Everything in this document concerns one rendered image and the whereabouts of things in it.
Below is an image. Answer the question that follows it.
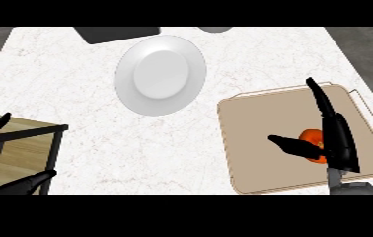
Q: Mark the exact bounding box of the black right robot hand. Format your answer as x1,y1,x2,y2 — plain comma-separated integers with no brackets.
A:
267,77,361,174

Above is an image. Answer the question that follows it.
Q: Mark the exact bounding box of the beige tray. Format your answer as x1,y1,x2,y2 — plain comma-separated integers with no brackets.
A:
215,81,373,195

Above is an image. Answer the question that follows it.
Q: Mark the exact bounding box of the dark grey flat board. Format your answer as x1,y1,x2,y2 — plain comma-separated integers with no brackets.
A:
72,27,162,45

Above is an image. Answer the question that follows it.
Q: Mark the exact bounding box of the wooden shelf with black frame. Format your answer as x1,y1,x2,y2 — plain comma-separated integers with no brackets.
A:
0,117,69,196

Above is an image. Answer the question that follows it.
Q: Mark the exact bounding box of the white plate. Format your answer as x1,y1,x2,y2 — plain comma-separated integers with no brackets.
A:
113,34,208,118

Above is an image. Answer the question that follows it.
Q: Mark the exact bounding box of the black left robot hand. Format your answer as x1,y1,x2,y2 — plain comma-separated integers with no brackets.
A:
0,112,59,196

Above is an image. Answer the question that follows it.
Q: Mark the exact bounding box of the grey round object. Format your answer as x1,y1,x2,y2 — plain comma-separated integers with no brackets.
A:
196,27,234,34

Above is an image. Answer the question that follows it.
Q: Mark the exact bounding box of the orange squash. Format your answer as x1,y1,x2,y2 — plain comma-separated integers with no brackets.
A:
298,128,329,165

